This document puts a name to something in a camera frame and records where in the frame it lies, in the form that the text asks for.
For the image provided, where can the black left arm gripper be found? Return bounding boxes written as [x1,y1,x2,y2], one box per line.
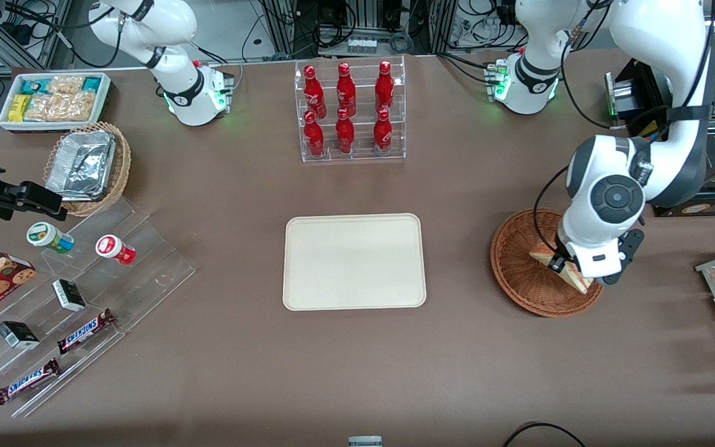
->
[549,228,646,287]

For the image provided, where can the triangular sandwich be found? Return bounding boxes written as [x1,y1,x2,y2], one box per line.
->
[530,244,601,294]

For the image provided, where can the aluminium foil tray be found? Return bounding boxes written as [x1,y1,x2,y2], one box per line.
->
[45,129,117,202]

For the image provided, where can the round brown wicker basket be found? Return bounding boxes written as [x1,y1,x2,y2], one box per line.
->
[490,207,607,318]

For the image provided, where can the light wicker basket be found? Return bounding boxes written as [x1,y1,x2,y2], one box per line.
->
[43,122,132,217]

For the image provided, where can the beige rectangular tray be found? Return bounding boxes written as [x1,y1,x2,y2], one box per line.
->
[282,213,427,311]

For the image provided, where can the green lid snack cup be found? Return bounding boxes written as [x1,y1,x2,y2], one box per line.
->
[27,222,75,255]

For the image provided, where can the red lid snack cup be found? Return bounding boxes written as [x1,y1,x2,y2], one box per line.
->
[96,235,137,266]

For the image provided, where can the white plastic snack bin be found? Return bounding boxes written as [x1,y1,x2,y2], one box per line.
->
[0,72,112,133]

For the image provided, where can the small black carton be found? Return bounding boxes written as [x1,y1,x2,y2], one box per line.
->
[52,279,87,312]
[0,321,40,350]

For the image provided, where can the clear bag of crackers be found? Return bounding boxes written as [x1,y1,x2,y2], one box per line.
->
[45,75,86,95]
[24,93,60,122]
[55,91,97,122]

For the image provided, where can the yellow snack packet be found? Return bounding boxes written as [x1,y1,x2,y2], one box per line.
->
[9,94,32,123]

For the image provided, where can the clear acrylic stepped stand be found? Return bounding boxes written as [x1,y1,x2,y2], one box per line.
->
[0,196,197,418]

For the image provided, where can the snickers chocolate bar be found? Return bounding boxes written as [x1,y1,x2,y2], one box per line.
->
[0,358,61,405]
[56,309,115,355]

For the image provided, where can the black sealing machine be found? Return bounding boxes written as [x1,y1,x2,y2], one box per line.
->
[606,56,715,218]

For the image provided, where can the red cola bottle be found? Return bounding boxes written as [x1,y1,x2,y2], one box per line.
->
[335,108,356,155]
[303,64,325,119]
[336,62,357,117]
[373,108,393,156]
[374,60,395,113]
[304,111,325,158]

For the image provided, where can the clear acrylic bottle rack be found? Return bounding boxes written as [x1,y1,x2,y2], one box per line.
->
[294,55,407,163]

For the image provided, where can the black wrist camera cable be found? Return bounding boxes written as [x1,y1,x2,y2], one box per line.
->
[532,164,573,260]

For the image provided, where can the black floor cable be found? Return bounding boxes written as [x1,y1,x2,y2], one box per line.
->
[502,422,588,447]

